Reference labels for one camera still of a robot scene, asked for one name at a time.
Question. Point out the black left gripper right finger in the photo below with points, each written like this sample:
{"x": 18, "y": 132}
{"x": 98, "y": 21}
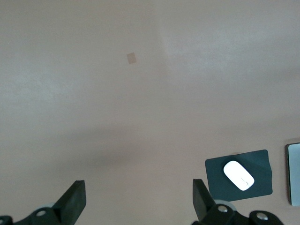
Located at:
{"x": 201, "y": 197}

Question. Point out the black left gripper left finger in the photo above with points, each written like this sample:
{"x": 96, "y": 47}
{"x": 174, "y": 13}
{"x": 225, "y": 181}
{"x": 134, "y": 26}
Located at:
{"x": 70, "y": 206}

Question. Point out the white computer mouse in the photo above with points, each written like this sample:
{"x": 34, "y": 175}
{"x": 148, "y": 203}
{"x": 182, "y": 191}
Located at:
{"x": 237, "y": 174}

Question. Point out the dark mouse pad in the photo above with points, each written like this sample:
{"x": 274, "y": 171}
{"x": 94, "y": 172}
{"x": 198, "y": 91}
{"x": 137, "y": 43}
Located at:
{"x": 260, "y": 168}

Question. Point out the silver laptop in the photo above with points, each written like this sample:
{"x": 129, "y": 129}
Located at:
{"x": 294, "y": 173}

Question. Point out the brown tape square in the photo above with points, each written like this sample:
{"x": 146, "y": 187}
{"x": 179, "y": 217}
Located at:
{"x": 131, "y": 58}

